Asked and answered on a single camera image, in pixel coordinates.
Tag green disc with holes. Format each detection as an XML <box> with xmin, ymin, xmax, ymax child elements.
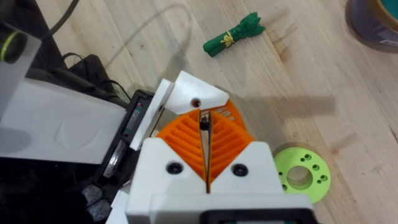
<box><xmin>272</xmin><ymin>146</ymin><xmax>331</xmax><ymax>204</ymax></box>

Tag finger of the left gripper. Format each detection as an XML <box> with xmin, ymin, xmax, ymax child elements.
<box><xmin>164</xmin><ymin>70</ymin><xmax>231</xmax><ymax>116</ymax></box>
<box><xmin>212</xmin><ymin>98</ymin><xmax>248</xmax><ymax>131</ymax></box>

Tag upright flat wrist plate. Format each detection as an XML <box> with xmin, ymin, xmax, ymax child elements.
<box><xmin>0</xmin><ymin>23</ymin><xmax>42</xmax><ymax>116</ymax></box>

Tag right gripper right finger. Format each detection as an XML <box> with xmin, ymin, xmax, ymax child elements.
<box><xmin>208</xmin><ymin>110</ymin><xmax>284</xmax><ymax>195</ymax></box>

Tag green toy asparagus bundle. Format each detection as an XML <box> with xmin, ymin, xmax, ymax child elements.
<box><xmin>202</xmin><ymin>12</ymin><xmax>266</xmax><ymax>58</ymax></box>

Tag brown tape roll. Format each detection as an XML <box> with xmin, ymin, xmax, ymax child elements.
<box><xmin>345</xmin><ymin>0</ymin><xmax>398</xmax><ymax>48</ymax></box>

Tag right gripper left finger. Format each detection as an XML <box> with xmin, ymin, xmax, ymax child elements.
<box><xmin>125</xmin><ymin>108</ymin><xmax>208</xmax><ymax>224</ymax></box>

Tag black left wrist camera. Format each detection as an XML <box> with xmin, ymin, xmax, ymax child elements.
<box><xmin>66</xmin><ymin>54</ymin><xmax>110</xmax><ymax>94</ymax></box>

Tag black cable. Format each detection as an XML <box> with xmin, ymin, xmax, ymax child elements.
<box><xmin>39</xmin><ymin>0</ymin><xmax>81</xmax><ymax>40</ymax></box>

